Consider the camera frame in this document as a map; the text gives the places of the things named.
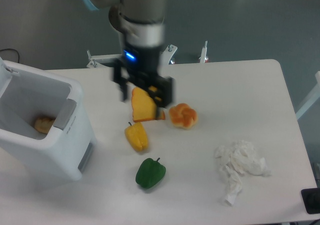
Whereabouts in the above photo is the pale yellow bread loaf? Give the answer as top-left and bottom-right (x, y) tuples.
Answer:
(34, 117), (55, 134)

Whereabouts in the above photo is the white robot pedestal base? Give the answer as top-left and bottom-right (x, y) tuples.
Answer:
(87, 40), (209, 68)

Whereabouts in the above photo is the white frame at right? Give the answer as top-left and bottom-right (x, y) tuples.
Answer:
(295, 71), (320, 120)

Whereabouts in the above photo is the round knotted bread roll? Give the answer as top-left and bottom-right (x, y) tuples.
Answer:
(168, 103), (198, 129)

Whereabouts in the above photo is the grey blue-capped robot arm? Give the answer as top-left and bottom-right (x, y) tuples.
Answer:
(84, 0), (173, 119)

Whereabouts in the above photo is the yellow bell pepper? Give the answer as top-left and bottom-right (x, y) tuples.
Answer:
(124, 122), (149, 152)

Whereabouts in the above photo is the black device at edge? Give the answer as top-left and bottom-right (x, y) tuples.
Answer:
(301, 187), (320, 215)

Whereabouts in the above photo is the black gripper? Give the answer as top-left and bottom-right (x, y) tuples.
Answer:
(112, 43), (174, 120)

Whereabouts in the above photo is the crumpled white tissue paper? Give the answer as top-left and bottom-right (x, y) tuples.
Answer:
(214, 140), (271, 206)

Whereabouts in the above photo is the orange square toast slice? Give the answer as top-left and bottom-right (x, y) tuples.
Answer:
(131, 87), (166, 123)

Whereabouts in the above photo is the green bell pepper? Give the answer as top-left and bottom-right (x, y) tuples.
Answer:
(135, 157), (167, 190)

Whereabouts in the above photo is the black floor cable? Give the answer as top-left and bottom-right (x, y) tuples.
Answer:
(0, 48), (20, 62)

